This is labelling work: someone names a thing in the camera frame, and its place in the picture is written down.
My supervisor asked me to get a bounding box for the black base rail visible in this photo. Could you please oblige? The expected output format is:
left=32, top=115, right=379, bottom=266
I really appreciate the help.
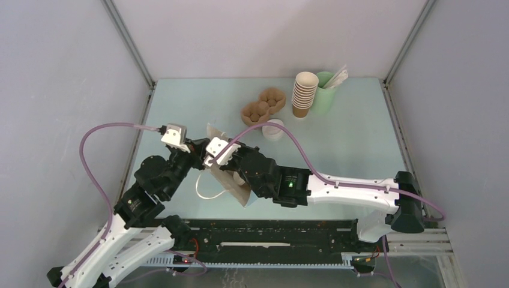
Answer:
left=103, top=217, right=454, bottom=271

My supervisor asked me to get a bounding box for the white paper bag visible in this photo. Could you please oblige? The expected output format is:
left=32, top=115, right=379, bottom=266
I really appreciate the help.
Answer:
left=195, top=124, right=251, bottom=208

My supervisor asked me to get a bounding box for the stack of paper cups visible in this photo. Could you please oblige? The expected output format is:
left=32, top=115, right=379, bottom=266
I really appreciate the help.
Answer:
left=292, top=71, right=319, bottom=118

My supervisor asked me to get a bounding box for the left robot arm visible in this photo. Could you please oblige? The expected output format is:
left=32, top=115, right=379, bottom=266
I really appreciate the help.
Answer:
left=47, top=138, right=210, bottom=287

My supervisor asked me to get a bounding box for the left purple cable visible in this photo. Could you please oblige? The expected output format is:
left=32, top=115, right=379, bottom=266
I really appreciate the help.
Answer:
left=57, top=122, right=162, bottom=288

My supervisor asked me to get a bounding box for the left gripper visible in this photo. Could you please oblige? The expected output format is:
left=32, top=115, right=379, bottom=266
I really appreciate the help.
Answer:
left=164, top=137, right=211, bottom=198

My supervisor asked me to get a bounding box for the green holder cup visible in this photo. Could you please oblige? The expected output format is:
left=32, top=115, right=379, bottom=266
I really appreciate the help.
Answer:
left=310, top=71, right=337, bottom=115

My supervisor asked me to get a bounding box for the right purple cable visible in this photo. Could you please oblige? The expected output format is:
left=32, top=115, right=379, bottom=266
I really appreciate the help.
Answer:
left=212, top=121, right=446, bottom=288

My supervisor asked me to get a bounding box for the purple cable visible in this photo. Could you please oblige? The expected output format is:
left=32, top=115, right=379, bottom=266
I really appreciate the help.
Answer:
left=212, top=121, right=446, bottom=288
left=57, top=122, right=162, bottom=288

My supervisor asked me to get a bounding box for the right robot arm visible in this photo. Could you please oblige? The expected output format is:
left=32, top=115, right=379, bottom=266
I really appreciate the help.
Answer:
left=212, top=144, right=425, bottom=251

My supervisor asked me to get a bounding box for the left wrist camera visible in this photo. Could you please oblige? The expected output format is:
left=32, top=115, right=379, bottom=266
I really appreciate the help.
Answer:
left=160, top=124, right=190, bottom=153

